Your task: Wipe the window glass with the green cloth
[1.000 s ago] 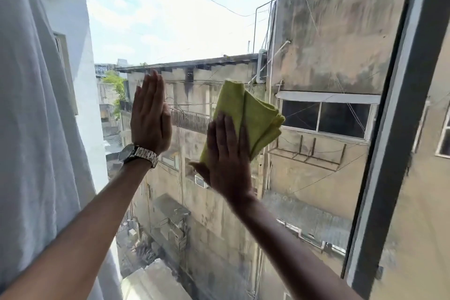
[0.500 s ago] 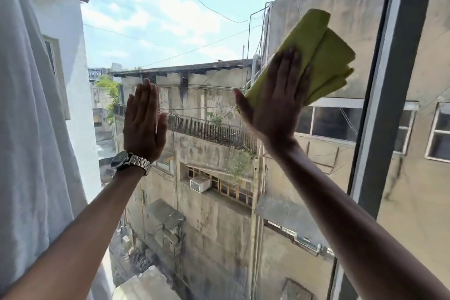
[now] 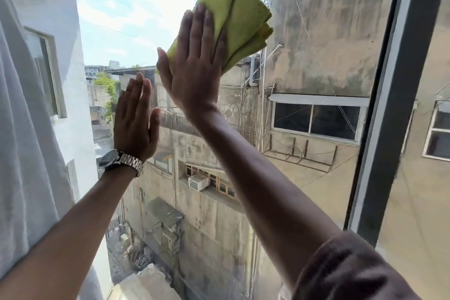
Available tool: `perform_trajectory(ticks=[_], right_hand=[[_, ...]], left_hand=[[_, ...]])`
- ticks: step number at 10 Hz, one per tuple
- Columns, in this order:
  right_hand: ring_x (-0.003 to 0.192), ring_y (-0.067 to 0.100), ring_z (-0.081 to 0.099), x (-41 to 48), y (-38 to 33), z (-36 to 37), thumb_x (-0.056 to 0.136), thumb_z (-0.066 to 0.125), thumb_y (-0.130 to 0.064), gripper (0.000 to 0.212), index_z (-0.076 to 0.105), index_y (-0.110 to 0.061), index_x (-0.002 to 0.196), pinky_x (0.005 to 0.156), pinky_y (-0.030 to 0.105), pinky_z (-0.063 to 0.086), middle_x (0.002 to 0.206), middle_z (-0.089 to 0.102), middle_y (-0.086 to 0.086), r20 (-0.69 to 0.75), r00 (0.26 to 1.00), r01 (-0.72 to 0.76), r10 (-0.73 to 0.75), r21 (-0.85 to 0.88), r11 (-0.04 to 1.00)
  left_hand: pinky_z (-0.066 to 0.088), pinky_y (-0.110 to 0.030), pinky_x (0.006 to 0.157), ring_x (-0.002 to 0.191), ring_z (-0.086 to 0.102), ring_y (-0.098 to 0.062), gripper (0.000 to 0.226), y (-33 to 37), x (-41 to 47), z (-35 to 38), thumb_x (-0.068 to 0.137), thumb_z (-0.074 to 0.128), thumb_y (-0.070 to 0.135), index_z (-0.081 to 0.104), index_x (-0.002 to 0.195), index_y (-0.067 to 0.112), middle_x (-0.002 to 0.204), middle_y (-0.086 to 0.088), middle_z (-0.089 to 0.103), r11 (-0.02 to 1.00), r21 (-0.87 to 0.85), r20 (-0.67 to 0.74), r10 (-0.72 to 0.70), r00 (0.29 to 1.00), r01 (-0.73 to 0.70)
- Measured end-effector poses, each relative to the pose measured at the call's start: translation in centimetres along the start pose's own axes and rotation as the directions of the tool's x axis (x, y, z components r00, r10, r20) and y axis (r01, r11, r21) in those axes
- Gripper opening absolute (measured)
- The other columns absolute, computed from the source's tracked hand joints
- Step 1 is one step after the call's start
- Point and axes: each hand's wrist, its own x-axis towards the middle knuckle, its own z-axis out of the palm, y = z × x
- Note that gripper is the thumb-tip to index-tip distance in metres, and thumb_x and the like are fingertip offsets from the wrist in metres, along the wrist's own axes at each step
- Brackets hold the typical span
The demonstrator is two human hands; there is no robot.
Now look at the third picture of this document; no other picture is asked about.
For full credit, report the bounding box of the person's left hand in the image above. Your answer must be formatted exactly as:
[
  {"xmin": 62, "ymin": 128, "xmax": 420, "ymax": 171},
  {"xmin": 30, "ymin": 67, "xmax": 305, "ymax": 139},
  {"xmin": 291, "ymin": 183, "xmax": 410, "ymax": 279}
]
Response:
[{"xmin": 113, "ymin": 72, "xmax": 161, "ymax": 164}]

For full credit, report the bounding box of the person's right hand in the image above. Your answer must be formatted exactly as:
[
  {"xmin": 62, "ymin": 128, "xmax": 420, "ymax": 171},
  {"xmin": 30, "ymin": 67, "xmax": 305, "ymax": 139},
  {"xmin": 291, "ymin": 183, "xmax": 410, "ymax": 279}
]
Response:
[{"xmin": 156, "ymin": 3, "xmax": 228, "ymax": 118}]

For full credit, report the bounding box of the yellow-green microfibre cloth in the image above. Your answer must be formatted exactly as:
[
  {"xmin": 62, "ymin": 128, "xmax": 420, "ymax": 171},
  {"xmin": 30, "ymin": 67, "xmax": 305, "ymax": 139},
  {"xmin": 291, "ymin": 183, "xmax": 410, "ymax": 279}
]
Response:
[{"xmin": 166, "ymin": 0, "xmax": 274, "ymax": 73}]

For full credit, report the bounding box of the person's left forearm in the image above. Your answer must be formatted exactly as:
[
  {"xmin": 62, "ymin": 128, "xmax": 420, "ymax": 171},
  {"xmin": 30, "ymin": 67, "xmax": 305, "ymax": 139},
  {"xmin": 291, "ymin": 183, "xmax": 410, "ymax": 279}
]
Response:
[{"xmin": 0, "ymin": 167, "xmax": 140, "ymax": 300}]

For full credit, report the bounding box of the person's right forearm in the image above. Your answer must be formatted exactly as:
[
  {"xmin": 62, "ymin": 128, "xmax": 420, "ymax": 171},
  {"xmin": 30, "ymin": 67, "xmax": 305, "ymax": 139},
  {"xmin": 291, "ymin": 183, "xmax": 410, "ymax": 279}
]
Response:
[{"xmin": 190, "ymin": 106, "xmax": 343, "ymax": 290}]

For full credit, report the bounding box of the green tree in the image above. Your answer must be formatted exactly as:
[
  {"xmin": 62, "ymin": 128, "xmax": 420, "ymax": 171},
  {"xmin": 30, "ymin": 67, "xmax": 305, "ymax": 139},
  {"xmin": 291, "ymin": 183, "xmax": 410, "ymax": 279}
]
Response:
[{"xmin": 94, "ymin": 72, "xmax": 119, "ymax": 116}]

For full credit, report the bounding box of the white outdoor condenser unit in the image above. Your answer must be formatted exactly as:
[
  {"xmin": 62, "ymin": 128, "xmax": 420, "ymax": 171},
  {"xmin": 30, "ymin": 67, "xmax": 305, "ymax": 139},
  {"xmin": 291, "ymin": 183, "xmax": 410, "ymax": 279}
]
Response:
[{"xmin": 248, "ymin": 53, "xmax": 263, "ymax": 86}]

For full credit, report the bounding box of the silver metal wristwatch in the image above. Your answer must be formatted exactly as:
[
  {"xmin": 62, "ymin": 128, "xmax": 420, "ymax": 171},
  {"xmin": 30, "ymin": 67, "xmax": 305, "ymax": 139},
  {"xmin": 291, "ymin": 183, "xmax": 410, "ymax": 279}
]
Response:
[{"xmin": 97, "ymin": 149, "xmax": 145, "ymax": 178}]

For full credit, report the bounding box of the white building with window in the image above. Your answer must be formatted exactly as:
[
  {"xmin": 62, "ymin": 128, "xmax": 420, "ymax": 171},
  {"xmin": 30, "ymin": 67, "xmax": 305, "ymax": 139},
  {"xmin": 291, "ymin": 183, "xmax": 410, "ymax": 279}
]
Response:
[{"xmin": 7, "ymin": 0, "xmax": 102, "ymax": 212}]

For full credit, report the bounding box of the white window air conditioner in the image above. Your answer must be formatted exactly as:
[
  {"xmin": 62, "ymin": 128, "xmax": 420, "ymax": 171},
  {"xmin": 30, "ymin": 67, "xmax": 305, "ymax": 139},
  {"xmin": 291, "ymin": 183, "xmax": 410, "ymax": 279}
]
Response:
[{"xmin": 188, "ymin": 173, "xmax": 211, "ymax": 191}]

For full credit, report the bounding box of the weathered beige concrete building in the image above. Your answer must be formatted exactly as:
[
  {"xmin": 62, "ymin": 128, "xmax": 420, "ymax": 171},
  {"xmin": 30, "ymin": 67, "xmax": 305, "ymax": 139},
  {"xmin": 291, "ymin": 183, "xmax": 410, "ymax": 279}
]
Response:
[{"xmin": 120, "ymin": 0, "xmax": 450, "ymax": 300}]

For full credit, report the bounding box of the white sheer curtain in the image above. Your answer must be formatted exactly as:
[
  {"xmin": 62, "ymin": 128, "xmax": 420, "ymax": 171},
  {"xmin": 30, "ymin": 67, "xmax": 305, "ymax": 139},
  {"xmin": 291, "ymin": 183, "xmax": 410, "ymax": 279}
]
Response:
[{"xmin": 0, "ymin": 0, "xmax": 71, "ymax": 277}]

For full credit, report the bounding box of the white-framed sliding building window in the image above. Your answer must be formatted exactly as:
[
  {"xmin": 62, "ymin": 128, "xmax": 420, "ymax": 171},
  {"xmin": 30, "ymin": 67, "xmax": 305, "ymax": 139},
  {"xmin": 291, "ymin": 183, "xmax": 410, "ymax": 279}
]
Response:
[{"xmin": 269, "ymin": 93, "xmax": 370, "ymax": 144}]

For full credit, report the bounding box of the white-framed small building window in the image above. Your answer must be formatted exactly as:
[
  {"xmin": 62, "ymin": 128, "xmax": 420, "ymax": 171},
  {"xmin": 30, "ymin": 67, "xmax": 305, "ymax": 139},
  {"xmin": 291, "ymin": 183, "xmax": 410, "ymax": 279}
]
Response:
[{"xmin": 422, "ymin": 99, "xmax": 450, "ymax": 162}]

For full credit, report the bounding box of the brown shirt sleeve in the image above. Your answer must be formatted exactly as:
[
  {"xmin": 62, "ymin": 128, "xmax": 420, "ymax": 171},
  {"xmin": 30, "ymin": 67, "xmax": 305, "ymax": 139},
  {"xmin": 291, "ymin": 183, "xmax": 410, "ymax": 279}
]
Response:
[{"xmin": 291, "ymin": 229, "xmax": 423, "ymax": 300}]

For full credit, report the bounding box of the metal wall bracket rack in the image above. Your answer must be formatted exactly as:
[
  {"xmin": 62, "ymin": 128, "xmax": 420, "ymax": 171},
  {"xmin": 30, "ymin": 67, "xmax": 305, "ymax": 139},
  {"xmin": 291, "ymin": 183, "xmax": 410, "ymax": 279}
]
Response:
[{"xmin": 263, "ymin": 134, "xmax": 339, "ymax": 173}]

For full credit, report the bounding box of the dark grey window frame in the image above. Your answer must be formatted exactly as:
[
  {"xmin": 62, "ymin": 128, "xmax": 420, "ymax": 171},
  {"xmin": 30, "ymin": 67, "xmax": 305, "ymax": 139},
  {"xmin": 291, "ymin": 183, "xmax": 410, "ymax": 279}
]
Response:
[{"xmin": 344, "ymin": 0, "xmax": 450, "ymax": 251}]

